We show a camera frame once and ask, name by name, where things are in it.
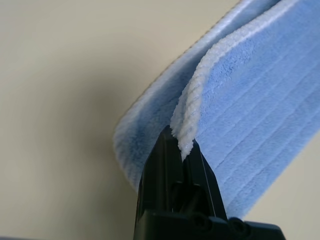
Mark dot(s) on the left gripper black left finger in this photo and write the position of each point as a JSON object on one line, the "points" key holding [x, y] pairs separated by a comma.
{"points": [[160, 175]]}

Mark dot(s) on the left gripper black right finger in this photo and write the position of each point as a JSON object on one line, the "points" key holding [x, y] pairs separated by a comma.
{"points": [[205, 182]]}

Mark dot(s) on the light blue towel white trim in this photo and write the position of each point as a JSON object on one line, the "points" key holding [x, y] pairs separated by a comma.
{"points": [[250, 112]]}

